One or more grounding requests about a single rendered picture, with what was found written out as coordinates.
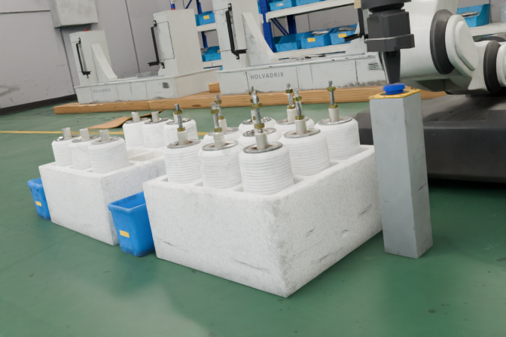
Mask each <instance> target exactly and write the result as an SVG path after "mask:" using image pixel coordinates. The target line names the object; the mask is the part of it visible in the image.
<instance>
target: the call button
mask: <svg viewBox="0 0 506 337"><path fill-rule="evenodd" d="M403 89H405V84H403V83H394V84H389V85H385V86H384V87H383V91H386V94H396V93H402V92H403Z"/></svg>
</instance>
